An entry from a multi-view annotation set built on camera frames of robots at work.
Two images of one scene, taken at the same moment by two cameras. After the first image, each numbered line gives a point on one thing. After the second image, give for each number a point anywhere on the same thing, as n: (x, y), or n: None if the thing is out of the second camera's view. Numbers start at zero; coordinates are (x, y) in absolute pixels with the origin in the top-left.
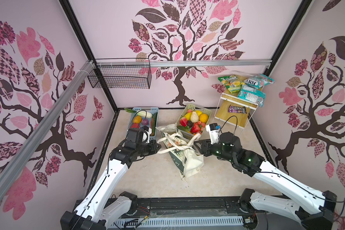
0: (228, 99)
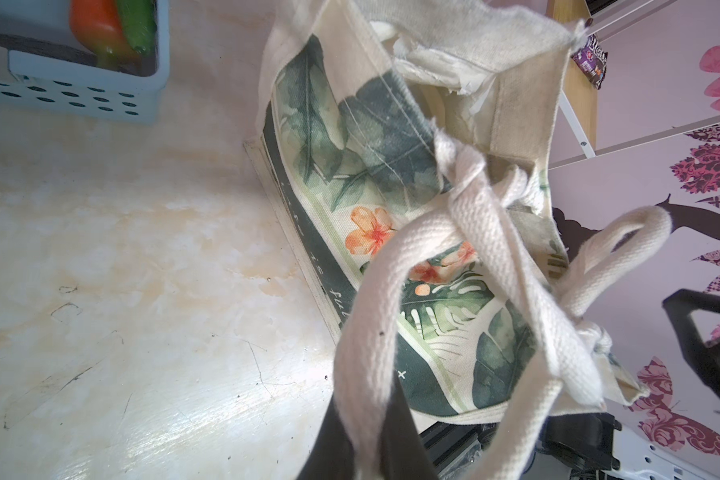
0: (578, 97)
